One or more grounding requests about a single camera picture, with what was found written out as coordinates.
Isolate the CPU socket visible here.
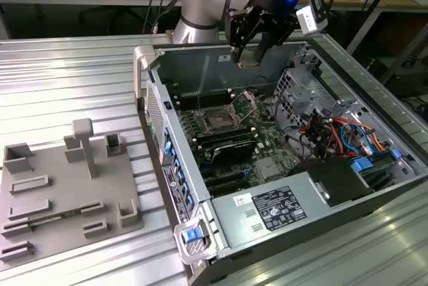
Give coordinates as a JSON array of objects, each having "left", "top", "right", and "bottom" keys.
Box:
[{"left": 200, "top": 107, "right": 241, "bottom": 133}]

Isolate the orange wire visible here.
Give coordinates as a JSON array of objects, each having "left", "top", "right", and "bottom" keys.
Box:
[{"left": 329, "top": 116, "right": 391, "bottom": 152}]

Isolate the black expansion card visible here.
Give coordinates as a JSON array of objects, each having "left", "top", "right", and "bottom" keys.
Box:
[{"left": 209, "top": 142, "right": 255, "bottom": 166}]

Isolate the silver chipset heatsink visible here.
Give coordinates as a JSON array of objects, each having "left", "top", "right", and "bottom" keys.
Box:
[{"left": 257, "top": 158, "right": 280, "bottom": 180}]

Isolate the black plastic shroud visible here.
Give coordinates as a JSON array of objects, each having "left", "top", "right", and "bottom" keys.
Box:
[{"left": 290, "top": 157, "right": 372, "bottom": 206}]

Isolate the perforated metal drive cage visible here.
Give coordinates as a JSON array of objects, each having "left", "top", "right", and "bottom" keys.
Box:
[{"left": 274, "top": 67, "right": 335, "bottom": 133}]

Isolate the green motherboard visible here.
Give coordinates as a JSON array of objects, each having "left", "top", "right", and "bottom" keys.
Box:
[{"left": 170, "top": 88, "right": 302, "bottom": 196}]

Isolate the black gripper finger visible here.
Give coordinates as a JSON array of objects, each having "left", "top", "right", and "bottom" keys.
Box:
[
  {"left": 255, "top": 15, "right": 285, "bottom": 65},
  {"left": 225, "top": 7, "right": 260, "bottom": 63}
]

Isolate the green RAM stick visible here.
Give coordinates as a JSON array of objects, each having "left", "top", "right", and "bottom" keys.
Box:
[{"left": 28, "top": 210, "right": 83, "bottom": 225}]

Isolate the silver power supply with label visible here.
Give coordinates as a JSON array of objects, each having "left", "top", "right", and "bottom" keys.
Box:
[{"left": 209, "top": 169, "right": 332, "bottom": 250}]

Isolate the black expansion slot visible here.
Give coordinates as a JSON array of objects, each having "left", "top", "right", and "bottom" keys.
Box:
[{"left": 203, "top": 172, "right": 251, "bottom": 197}]

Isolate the CPU with silver top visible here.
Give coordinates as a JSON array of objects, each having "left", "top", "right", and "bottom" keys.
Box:
[{"left": 237, "top": 49, "right": 261, "bottom": 68}]

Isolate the white and grey wrist camera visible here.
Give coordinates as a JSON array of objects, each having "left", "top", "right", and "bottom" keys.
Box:
[{"left": 296, "top": 0, "right": 329, "bottom": 36}]

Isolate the black RAM slot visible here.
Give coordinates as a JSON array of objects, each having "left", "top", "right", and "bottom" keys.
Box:
[
  {"left": 195, "top": 126, "right": 257, "bottom": 150},
  {"left": 172, "top": 88, "right": 231, "bottom": 110}
]

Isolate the blue wire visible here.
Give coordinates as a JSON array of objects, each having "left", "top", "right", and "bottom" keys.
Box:
[{"left": 340, "top": 121, "right": 372, "bottom": 157}]

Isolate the grey parts rack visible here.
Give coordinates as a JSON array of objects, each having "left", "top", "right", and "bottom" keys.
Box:
[{"left": 0, "top": 118, "right": 145, "bottom": 263}]

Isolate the open PC case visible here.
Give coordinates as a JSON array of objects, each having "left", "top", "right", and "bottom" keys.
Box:
[{"left": 132, "top": 37, "right": 428, "bottom": 286}]

